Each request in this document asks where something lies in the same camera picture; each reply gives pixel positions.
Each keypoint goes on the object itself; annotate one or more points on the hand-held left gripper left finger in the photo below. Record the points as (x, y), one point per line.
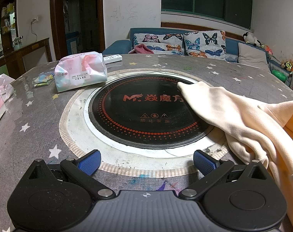
(89, 162)

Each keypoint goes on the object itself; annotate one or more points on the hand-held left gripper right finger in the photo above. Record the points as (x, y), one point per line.
(204, 162)

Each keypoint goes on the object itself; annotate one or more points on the cream garment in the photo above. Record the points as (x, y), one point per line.
(233, 116)

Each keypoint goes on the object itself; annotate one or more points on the round black induction cooktop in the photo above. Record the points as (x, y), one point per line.
(136, 116)

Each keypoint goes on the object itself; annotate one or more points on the grey star tablecloth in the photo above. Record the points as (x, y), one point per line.
(35, 116)

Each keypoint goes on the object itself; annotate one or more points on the small green card packet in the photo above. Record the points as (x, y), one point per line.
(44, 80)

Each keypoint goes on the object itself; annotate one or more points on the white remote control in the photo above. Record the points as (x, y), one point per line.
(112, 58)

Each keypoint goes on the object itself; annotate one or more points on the green plastic toy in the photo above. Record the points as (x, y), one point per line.
(279, 75)

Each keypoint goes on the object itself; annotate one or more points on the butterfly print cushion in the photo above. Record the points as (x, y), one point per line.
(204, 43)
(161, 41)

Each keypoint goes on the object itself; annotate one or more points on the grey pillow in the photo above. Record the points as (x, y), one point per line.
(251, 53)

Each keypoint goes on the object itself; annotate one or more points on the blue sofa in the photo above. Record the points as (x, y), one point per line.
(117, 45)

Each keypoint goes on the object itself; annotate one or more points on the pink cloth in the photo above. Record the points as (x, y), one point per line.
(143, 49)

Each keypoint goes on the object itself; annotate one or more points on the wooden sideboard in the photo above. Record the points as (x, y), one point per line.
(28, 50)

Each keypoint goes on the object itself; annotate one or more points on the yellow green toy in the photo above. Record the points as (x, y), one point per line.
(290, 65)

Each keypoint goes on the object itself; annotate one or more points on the small colourful plush toy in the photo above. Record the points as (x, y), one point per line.
(266, 48)

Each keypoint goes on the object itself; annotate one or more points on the panda plush toy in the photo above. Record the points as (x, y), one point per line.
(249, 38)

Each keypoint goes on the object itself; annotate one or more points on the light blue kettle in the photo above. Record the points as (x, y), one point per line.
(17, 44)

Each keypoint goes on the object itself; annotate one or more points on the dark window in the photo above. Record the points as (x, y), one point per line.
(209, 0)

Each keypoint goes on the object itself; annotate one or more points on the brown door frame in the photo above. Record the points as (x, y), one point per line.
(100, 17)

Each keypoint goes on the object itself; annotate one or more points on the white wall socket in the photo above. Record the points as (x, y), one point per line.
(34, 20)

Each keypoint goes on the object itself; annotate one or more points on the wall shelf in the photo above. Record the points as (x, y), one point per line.
(6, 12)

